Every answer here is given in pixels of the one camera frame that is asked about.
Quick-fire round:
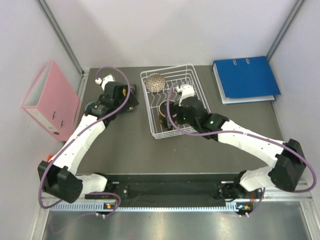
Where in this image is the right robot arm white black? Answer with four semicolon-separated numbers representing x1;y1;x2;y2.
165;96;307;198

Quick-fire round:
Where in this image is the red box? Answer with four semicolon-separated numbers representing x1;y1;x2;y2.
46;155;54;162

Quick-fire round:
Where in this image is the white wire dish rack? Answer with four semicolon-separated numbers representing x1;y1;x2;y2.
140;64;211;140

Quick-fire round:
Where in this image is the blue ring binder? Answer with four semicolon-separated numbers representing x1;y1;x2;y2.
212;56;281;105

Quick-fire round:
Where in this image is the aluminium frame rail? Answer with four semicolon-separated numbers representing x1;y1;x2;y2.
263;187;312;202

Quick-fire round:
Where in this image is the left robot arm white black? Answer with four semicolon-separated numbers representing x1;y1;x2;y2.
37;81;139;203

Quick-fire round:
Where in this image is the grey slotted cable duct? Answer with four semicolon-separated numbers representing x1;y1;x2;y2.
50;201;249;212

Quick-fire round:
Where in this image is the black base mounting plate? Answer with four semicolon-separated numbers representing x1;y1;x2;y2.
104;173;249;201

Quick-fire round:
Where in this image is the beige patterned bowl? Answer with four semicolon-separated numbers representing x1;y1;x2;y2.
145;73;166;93

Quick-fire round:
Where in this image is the black orange patterned mug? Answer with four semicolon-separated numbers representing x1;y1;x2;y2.
158;100;177;131

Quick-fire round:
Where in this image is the pink ring binder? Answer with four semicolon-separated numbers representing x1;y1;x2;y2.
21;60;80;142

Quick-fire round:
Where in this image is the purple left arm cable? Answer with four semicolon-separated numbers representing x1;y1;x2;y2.
37;66;132;221

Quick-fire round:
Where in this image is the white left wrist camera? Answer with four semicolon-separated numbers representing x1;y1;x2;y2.
95;74;115;91

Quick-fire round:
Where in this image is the light blue plastic cup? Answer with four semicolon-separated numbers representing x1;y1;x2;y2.
84;101;95;112

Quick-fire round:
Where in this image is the black floral square plate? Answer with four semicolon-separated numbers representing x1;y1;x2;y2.
127;84;139;112

